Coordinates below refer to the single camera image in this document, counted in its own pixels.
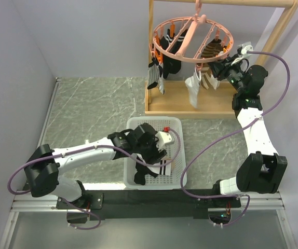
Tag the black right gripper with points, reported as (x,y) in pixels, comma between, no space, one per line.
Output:
(220,68)

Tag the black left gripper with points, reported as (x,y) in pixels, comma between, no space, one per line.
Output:
(151,158)

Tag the white sock with black stripes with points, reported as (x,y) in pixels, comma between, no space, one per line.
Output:
(193,84)

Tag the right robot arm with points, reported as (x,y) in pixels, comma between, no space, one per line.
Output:
(263,169)

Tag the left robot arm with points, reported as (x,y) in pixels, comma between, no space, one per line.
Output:
(46,175)

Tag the wooden hanger rack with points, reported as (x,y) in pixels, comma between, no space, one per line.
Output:
(212,104)

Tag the white plastic laundry basket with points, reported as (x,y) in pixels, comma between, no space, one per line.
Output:
(161,182)

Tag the hanging brown striped sock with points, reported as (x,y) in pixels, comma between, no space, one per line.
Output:
(214,44)

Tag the hanging black white striped sock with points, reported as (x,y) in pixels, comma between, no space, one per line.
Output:
(155,76)

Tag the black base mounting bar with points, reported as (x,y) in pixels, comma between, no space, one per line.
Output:
(115,204)

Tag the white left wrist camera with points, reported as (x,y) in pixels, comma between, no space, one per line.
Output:
(164,138)

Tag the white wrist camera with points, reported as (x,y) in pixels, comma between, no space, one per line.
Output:
(243,52)
(164,138)

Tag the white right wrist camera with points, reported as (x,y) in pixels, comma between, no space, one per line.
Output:
(243,52)

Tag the aluminium rail frame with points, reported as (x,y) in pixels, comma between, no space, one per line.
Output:
(255,202)

